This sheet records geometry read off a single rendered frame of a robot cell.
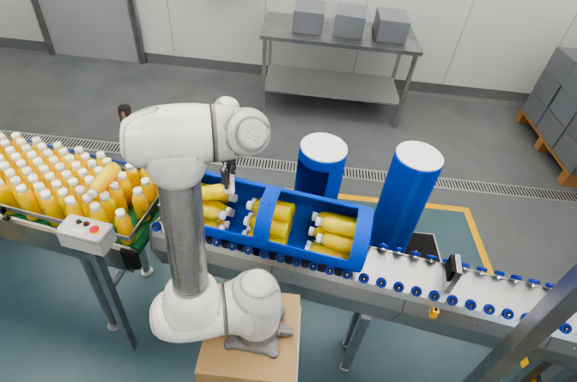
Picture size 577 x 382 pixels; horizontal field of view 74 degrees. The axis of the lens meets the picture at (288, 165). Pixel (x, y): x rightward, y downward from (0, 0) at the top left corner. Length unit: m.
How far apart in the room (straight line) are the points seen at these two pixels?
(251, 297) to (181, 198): 0.41
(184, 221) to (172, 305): 0.30
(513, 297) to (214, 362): 1.32
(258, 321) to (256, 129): 0.64
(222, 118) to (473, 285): 1.48
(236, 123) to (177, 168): 0.16
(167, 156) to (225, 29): 4.21
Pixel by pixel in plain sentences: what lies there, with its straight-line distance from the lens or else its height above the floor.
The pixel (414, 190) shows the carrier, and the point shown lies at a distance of 2.36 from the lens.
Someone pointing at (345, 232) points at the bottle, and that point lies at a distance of 1.64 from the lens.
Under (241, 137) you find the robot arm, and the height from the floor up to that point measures 1.91.
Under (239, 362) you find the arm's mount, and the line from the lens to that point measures 1.38.
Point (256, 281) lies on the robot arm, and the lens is 1.20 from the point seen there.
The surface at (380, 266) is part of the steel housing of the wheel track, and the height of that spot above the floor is 0.93.
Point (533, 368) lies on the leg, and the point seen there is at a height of 0.33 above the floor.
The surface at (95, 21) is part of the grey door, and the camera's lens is 5.49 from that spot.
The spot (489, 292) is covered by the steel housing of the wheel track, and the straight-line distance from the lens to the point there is 2.00.
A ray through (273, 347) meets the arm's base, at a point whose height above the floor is 1.12.
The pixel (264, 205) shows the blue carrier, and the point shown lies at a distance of 1.60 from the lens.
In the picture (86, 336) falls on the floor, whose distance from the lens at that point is 2.82.
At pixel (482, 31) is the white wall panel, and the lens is 5.20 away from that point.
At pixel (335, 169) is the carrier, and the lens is 2.20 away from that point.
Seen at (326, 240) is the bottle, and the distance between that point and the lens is 1.65.
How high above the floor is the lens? 2.39
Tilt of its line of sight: 41 degrees down
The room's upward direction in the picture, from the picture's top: 6 degrees clockwise
